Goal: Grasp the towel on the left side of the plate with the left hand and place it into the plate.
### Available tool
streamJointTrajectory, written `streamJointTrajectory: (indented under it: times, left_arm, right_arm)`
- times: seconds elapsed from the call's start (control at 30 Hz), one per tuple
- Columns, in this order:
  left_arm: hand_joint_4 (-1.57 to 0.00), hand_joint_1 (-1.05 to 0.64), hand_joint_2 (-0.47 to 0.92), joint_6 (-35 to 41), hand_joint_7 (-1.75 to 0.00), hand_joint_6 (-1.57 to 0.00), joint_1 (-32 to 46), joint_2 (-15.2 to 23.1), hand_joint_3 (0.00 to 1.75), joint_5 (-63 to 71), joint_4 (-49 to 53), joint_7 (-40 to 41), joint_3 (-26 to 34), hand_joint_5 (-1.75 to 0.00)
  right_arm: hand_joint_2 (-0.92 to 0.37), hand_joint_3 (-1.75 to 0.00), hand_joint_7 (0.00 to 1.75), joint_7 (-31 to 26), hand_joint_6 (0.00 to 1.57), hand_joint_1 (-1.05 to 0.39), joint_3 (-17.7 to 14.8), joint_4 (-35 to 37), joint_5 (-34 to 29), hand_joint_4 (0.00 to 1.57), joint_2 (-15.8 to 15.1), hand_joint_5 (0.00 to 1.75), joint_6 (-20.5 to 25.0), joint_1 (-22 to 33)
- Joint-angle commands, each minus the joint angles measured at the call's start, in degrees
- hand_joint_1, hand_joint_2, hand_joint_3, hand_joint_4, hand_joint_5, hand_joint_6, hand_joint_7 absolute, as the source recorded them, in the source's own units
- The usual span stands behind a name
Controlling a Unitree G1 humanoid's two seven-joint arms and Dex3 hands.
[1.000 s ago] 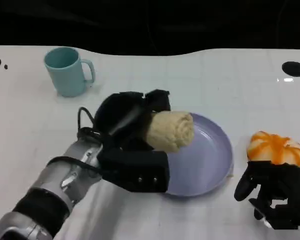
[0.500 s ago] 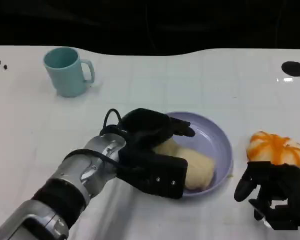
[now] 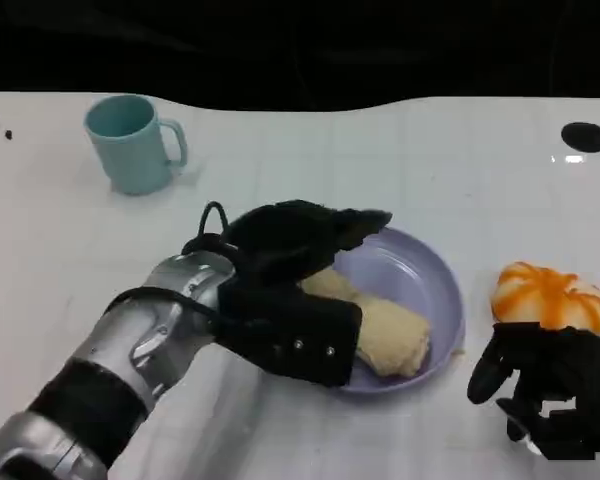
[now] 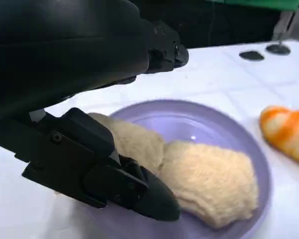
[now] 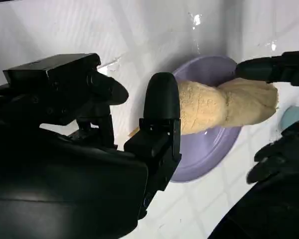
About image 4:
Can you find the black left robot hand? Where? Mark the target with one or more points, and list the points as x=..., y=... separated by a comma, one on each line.
x=64, y=44

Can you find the beige towel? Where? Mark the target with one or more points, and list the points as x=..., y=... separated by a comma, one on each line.
x=209, y=179

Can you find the lilac plate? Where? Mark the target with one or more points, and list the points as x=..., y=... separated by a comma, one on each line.
x=189, y=119

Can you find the black flat oval pad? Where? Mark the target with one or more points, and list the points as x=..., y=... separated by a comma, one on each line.
x=251, y=55

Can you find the green cloth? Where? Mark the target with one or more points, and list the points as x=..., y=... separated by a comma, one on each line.
x=251, y=3

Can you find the orange and white bread roll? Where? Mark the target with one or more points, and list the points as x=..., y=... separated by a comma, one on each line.
x=286, y=134

